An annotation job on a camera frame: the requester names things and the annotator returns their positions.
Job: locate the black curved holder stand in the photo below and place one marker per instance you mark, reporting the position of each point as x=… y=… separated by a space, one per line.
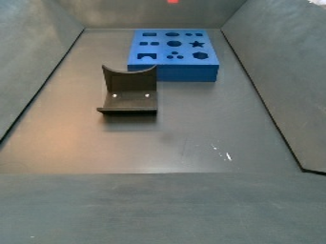
x=131 y=91

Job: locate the blue shape sorter board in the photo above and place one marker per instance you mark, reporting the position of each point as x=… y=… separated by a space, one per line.
x=181 y=53

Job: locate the red tape piece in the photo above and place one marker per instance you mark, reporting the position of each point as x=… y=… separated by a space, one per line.
x=173 y=1

